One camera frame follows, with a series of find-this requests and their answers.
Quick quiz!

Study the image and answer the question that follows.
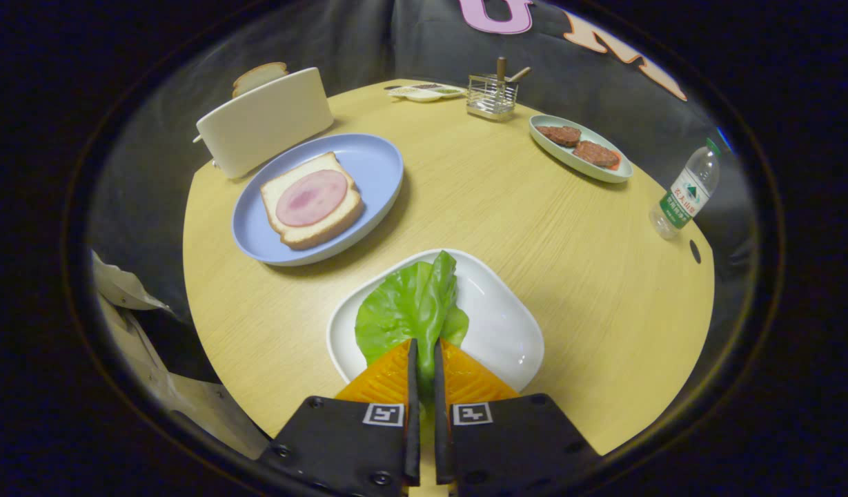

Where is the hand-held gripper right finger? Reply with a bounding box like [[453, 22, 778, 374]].
[[434, 338, 600, 497]]

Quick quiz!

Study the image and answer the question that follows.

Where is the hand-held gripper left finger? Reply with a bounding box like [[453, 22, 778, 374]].
[[258, 338, 422, 497]]

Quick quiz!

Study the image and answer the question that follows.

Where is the green lettuce leaf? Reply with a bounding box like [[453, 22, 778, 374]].
[[355, 251, 470, 391]]

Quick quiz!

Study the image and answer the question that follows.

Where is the plain white bread slice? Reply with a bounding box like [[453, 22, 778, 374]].
[[232, 61, 289, 98]]

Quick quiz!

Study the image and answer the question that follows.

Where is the white plate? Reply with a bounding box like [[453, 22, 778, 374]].
[[326, 248, 545, 393]]

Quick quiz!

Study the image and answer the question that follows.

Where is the pale fabric sheet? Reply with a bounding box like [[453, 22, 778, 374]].
[[91, 252, 273, 460]]

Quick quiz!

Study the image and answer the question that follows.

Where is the pink ham slice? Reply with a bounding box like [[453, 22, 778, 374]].
[[276, 169, 348, 228]]

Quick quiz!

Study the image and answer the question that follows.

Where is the bread slice under ham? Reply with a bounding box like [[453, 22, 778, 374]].
[[260, 152, 364, 251]]

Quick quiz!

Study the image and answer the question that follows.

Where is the blue plate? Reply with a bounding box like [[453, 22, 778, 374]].
[[231, 133, 404, 267]]

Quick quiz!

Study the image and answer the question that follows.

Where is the pale green plate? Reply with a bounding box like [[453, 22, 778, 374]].
[[529, 115, 634, 184]]

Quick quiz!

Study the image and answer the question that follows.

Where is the clear plastic water bottle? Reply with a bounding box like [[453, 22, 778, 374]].
[[649, 137, 721, 240]]

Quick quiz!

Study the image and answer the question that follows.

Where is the white toaster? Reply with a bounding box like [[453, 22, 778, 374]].
[[193, 67, 335, 180]]

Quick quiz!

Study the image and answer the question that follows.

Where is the white divided bean tray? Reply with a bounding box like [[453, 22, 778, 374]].
[[386, 83, 466, 103]]

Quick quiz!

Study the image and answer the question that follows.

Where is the wire utensil holder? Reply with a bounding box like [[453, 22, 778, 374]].
[[466, 74, 519, 121]]

